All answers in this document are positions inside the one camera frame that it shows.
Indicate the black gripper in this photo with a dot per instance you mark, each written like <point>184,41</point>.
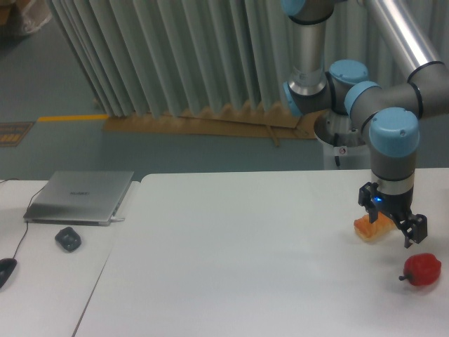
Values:
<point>398,208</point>

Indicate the orange toy bread loaf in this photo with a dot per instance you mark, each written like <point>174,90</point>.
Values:
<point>370,232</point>

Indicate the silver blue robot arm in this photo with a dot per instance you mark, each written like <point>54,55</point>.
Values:
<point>387,119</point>

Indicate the red toy bell pepper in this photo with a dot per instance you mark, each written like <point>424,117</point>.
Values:
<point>421,270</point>

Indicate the white usb plug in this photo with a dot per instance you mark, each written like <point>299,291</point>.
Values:
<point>115,219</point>

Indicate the grey-green pleated curtain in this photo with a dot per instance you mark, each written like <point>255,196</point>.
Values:
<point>172,57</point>

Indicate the silver closed laptop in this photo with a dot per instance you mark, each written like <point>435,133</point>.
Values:
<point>80,198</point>

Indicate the black small controller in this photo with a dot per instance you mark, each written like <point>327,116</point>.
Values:
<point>68,239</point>

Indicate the brown floor sign mat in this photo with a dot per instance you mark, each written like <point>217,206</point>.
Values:
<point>13,132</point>

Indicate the black computer mouse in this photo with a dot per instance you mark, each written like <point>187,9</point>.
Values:
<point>7,267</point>

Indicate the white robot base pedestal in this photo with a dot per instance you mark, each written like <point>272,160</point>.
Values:
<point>342,143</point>

